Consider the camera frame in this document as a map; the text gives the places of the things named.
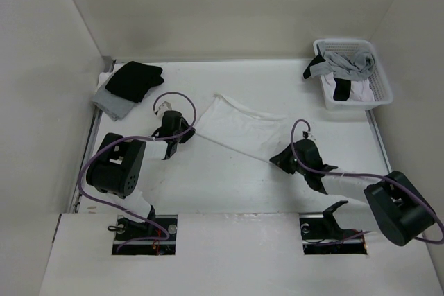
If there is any white tank top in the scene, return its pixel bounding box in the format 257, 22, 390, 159
196, 94, 288, 162

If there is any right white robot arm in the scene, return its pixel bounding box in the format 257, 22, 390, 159
269, 139, 439, 246

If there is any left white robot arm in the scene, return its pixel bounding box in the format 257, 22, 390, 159
86, 110, 195, 240

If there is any folded grey tank top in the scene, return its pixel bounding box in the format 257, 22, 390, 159
92, 85, 138, 121

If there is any folded black tank top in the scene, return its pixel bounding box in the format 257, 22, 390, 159
105, 61, 164, 103

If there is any crumpled black tank top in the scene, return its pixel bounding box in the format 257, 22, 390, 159
302, 55, 351, 101

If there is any crumpled grey tank top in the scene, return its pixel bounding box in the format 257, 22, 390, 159
305, 49, 375, 81

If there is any white garment in basket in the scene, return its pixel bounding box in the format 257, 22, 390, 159
324, 73, 375, 102

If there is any white plastic laundry basket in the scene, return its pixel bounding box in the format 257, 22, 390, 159
313, 38, 393, 111

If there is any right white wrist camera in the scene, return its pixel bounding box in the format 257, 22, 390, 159
302, 130, 316, 141

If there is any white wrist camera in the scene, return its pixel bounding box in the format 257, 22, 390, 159
155, 101, 172, 120
302, 130, 316, 141

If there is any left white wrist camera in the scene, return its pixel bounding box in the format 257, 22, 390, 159
155, 101, 172, 120

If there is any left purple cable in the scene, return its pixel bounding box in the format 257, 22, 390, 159
78, 91, 198, 254

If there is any purple cable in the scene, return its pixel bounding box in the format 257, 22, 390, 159
290, 119, 444, 244
78, 91, 198, 254

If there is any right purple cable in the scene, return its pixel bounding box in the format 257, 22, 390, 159
290, 119, 444, 244

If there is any right metal table rail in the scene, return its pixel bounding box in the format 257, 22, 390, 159
359, 110, 393, 176

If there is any metal table rail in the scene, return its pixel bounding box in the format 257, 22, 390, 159
67, 55, 117, 214
359, 110, 393, 176

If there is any left metal table rail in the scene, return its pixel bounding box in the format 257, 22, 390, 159
67, 55, 117, 214

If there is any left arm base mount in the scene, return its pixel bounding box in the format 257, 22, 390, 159
108, 215, 178, 256

